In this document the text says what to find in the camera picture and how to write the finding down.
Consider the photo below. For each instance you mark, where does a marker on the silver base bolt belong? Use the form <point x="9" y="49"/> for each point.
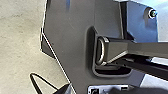
<point x="152" y="13"/>

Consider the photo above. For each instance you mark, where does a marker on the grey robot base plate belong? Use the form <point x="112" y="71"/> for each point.
<point x="76" y="43"/>

